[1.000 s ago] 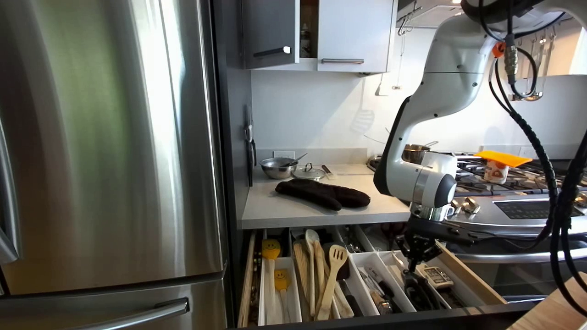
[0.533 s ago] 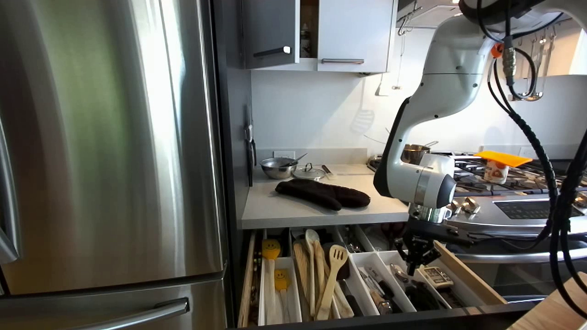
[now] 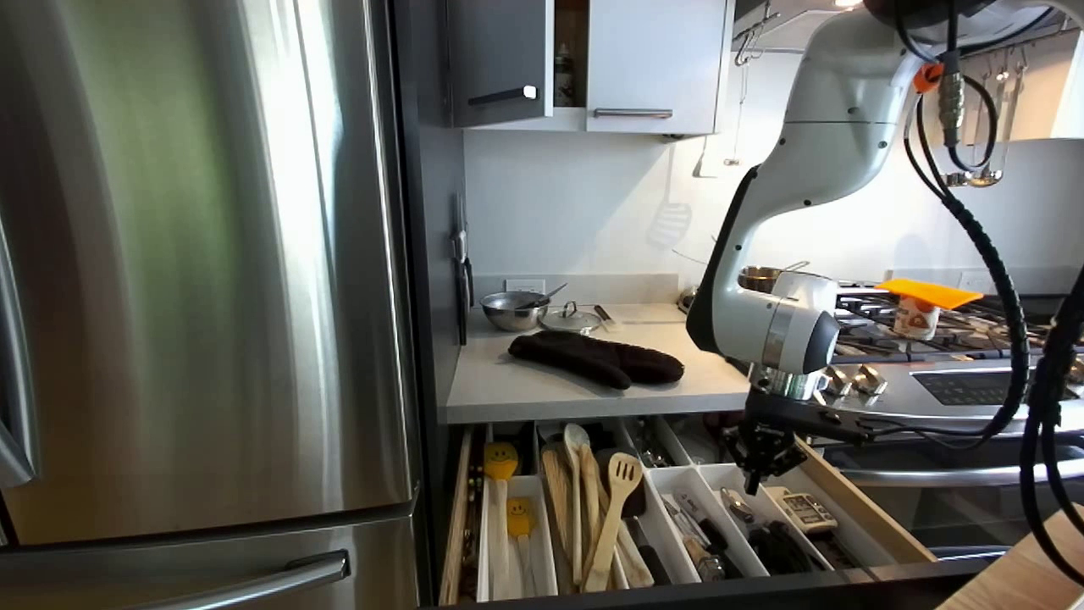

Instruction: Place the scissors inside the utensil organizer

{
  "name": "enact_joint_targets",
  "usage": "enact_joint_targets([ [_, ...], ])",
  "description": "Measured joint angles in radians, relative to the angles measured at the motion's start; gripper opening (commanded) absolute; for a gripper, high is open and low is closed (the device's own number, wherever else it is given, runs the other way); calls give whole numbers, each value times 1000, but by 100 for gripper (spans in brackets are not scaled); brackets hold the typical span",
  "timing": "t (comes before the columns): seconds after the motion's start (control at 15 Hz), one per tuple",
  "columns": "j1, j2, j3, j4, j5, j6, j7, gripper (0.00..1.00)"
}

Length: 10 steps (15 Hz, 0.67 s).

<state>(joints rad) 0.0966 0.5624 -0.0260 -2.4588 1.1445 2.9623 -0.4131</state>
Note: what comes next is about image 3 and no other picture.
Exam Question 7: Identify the small yellow smiley spatula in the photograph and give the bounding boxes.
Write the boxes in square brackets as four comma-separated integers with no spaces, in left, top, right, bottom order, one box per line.
[506,496,539,596]

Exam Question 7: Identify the wall cabinet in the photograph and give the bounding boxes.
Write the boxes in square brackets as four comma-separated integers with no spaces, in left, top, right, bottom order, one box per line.
[445,0,734,137]

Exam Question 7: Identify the black cabinet door handle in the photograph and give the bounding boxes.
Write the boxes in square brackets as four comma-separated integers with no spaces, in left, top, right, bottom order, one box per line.
[467,84,539,108]

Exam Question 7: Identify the slotted wooden spatula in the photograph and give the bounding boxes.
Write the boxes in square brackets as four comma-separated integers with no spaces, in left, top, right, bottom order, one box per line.
[583,452,644,593]

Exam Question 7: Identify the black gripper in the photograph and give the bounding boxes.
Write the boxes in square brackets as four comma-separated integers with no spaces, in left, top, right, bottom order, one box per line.
[725,391,808,497]

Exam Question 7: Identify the dark grey cabinet door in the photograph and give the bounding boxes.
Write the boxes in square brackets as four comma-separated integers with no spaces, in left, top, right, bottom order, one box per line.
[446,0,555,129]

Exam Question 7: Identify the metal utensil in bowl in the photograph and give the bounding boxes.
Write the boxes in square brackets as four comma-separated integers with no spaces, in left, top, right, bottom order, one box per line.
[517,282,569,311]

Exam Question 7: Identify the white digital kitchen timer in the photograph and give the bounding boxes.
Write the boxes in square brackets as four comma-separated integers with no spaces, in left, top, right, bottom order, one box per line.
[766,485,840,535]

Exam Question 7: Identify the white utensil organizer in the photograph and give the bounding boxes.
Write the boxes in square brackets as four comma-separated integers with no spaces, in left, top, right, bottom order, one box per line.
[476,415,836,603]

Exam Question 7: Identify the wooden spoon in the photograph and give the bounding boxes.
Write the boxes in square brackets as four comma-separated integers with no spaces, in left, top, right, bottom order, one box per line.
[562,423,592,587]

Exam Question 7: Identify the oven door handle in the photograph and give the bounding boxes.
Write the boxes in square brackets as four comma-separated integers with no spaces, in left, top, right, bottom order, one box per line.
[834,456,1084,490]

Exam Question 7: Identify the bottle in cabinet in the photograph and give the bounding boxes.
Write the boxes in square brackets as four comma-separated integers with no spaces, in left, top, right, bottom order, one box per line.
[555,42,578,108]

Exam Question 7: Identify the white cabinet door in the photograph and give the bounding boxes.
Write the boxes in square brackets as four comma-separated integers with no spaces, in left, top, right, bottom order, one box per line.
[586,0,730,136]

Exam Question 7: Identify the freezer drawer handle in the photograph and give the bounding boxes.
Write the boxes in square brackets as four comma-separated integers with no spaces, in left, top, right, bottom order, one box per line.
[127,550,352,610]

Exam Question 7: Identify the wooden kitchen drawer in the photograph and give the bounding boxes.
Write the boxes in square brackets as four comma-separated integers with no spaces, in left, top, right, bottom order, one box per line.
[437,412,938,607]

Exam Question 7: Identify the black handled scissors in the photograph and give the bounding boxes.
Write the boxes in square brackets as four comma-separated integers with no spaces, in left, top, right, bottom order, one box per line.
[749,520,816,576]

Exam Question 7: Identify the steel pot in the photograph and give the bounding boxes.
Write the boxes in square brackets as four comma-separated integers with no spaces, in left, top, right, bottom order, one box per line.
[738,260,811,295]

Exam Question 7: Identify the orange flat lid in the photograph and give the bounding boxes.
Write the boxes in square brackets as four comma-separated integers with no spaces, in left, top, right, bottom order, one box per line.
[876,277,985,311]

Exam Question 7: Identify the heap of metal kitchen tools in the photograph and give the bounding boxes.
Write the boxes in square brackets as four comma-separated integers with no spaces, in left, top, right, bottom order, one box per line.
[660,487,756,583]

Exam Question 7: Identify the heap of wooden utensils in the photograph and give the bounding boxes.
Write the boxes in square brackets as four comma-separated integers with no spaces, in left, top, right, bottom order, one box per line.
[541,441,657,591]

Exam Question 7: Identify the dark brown oven mitt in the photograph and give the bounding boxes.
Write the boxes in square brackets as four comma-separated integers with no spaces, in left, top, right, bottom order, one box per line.
[507,330,686,391]

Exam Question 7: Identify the wooden table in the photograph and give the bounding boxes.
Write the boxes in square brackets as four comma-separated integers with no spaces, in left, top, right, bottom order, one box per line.
[935,507,1084,610]

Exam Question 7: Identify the row of hanging ladles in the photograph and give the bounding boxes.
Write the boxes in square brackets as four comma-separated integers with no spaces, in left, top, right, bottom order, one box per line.
[942,47,1032,189]

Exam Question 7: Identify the stainless steel refrigerator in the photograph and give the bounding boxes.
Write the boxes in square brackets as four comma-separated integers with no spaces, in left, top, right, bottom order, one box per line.
[0,0,422,610]

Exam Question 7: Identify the stainless steel gas stove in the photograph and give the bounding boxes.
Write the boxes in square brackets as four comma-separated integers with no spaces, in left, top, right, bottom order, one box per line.
[677,269,1084,562]

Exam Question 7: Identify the large yellow smiley spatula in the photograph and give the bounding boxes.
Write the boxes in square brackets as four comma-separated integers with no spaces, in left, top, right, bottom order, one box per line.
[484,441,520,599]

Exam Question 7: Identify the white slotted hanging spatula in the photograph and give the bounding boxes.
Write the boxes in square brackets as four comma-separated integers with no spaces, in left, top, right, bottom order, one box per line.
[647,144,694,249]

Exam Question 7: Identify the refrigerator door handle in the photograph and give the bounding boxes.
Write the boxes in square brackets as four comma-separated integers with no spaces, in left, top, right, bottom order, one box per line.
[0,216,41,490]

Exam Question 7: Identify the white cup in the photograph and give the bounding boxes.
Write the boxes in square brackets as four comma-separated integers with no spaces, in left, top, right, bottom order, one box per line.
[893,297,942,342]

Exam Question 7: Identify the glass pot lid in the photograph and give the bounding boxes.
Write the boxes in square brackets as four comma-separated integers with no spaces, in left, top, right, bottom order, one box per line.
[539,301,605,335]

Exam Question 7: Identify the knives on magnetic strip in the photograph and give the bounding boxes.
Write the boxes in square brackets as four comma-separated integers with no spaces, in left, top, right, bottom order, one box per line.
[451,193,476,347]

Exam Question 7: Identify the steel mixing bowl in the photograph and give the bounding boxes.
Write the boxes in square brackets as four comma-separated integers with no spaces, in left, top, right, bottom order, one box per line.
[478,291,550,333]

